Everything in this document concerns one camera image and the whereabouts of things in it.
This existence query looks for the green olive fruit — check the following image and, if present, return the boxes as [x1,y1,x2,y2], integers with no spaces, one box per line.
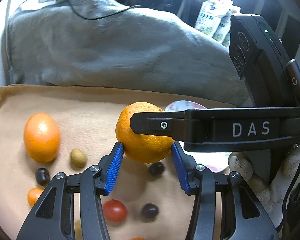
[70,148,87,168]

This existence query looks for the white floral plate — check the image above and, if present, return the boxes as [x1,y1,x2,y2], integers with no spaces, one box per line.
[165,100,231,174]

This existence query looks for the speckled large orange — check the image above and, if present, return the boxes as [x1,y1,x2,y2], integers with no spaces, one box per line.
[115,102,174,164]

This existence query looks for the red cherry tomato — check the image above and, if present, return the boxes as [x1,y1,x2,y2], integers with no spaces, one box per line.
[102,199,128,223]

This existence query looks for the smooth orange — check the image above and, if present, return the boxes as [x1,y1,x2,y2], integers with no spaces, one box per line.
[23,112,61,163]

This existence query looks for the small orange kumquat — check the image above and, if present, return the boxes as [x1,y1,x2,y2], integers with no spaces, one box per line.
[27,187,43,207]

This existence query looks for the right hand in white glove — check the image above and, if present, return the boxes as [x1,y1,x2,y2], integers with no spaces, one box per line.
[228,144,300,227]

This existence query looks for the dark purple grape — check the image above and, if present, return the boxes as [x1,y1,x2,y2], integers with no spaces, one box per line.
[141,203,159,219]
[148,161,165,177]
[35,167,50,186]

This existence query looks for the yellow green small fruit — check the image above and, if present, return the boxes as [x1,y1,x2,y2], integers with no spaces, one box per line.
[74,220,83,240]

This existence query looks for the beige fleece mat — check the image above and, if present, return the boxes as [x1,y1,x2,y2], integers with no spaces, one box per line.
[0,85,194,239]

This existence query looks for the floral refill pouch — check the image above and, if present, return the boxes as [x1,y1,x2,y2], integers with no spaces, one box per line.
[212,5,241,43]
[194,0,233,37]

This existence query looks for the grey plush blanket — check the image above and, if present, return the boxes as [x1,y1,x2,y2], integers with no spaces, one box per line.
[6,0,249,106]

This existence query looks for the black cable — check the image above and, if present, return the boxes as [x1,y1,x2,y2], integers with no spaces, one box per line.
[62,0,142,21]

